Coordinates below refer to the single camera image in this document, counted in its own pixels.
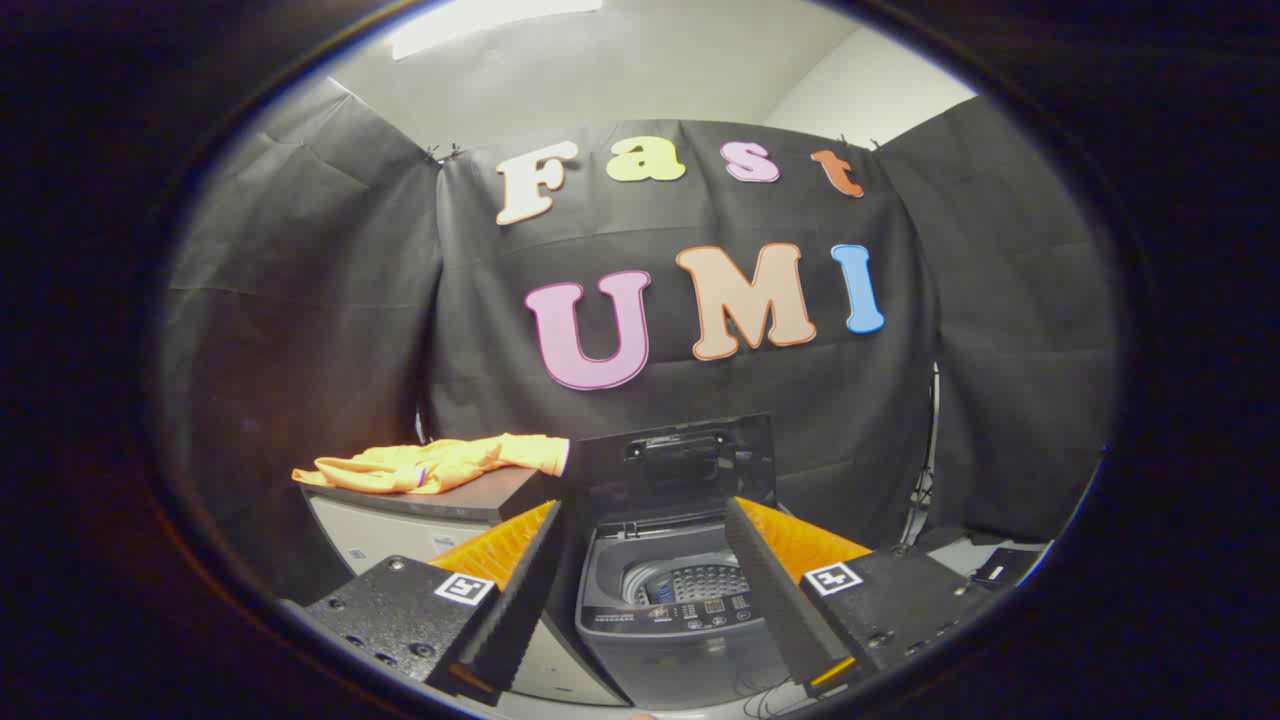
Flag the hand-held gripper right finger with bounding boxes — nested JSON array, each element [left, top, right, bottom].
[[724, 495, 1006, 699]]

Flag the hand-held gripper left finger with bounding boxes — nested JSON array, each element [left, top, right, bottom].
[[280, 498, 567, 707]]

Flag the grey washing machine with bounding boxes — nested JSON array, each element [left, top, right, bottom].
[[575, 515, 801, 711]]

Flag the orange shirt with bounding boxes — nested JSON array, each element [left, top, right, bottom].
[[292, 433, 571, 496]]

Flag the white cabinet with dark top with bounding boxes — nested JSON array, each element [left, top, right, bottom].
[[300, 465, 631, 706]]

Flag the black backdrop cloth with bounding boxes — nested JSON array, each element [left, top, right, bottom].
[[160, 80, 1121, 601]]

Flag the metal backdrop stand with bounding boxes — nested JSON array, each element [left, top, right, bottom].
[[895, 362, 941, 553]]

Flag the black flat device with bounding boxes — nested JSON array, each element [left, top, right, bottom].
[[968, 547, 1046, 589]]

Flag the thin cables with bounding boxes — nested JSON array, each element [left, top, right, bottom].
[[740, 675, 813, 719]]

